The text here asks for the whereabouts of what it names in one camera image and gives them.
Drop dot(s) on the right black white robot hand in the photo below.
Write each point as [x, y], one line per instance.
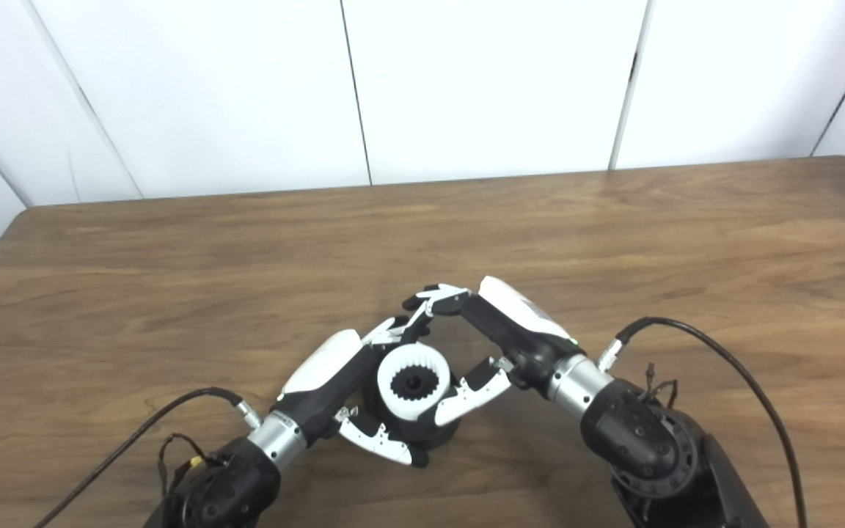
[518, 326]

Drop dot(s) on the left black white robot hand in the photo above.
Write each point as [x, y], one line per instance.
[327, 381]

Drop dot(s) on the round black plastic part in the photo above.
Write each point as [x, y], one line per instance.
[430, 434]

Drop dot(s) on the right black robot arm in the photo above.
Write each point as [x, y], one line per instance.
[657, 447]

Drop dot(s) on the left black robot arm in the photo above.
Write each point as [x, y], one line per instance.
[232, 484]

